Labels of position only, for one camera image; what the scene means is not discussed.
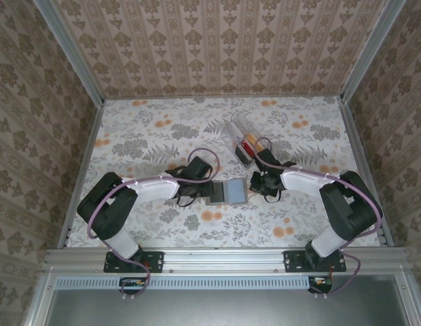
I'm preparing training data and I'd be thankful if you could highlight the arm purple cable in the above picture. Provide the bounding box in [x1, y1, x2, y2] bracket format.
[88, 147, 221, 300]
[254, 137, 384, 300]

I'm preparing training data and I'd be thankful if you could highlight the grey slotted cable duct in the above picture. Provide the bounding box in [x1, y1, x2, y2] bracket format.
[56, 275, 310, 290]

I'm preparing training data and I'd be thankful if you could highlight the gold VIP card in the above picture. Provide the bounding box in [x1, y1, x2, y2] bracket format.
[246, 133, 266, 153]

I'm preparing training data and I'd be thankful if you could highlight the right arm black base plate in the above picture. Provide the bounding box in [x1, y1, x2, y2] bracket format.
[283, 250, 347, 274]

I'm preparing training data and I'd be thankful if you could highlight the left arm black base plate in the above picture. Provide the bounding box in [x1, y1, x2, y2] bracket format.
[103, 250, 164, 274]

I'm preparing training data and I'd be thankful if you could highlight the black connector box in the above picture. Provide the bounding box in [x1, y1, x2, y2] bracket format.
[307, 275, 333, 295]
[118, 276, 151, 295]

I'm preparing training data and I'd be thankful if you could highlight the black VIP card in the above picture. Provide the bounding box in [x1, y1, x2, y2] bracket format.
[212, 182, 227, 204]
[235, 145, 255, 168]

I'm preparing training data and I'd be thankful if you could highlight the grey metal panel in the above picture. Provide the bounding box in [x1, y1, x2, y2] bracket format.
[23, 268, 421, 326]

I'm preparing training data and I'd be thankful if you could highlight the red VIP card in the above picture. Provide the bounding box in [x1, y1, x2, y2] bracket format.
[242, 137, 256, 158]

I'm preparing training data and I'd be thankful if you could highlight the aluminium side rail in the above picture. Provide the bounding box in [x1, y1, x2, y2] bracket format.
[339, 96, 395, 247]
[56, 100, 105, 248]

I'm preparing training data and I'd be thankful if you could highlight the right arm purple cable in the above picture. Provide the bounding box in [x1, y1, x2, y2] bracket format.
[254, 137, 384, 300]

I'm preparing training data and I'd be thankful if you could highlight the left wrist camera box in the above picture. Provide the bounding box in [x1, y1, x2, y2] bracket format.
[187, 155, 214, 180]

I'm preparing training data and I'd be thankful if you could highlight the black and white clamp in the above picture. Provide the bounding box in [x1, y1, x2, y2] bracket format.
[254, 149, 278, 169]

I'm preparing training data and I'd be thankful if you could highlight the aluminium frame post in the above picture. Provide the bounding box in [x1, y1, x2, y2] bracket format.
[31, 0, 105, 105]
[340, 0, 409, 103]

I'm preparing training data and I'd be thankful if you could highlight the aluminium cross rail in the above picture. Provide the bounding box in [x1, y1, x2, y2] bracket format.
[43, 247, 410, 272]

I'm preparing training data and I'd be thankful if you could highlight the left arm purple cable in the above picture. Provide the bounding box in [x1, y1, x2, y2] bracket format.
[88, 147, 221, 300]

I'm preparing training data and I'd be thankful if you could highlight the floral table cover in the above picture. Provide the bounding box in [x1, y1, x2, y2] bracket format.
[66, 96, 381, 249]

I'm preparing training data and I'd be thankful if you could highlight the beige card holder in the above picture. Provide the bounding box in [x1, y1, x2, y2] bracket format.
[205, 179, 249, 206]

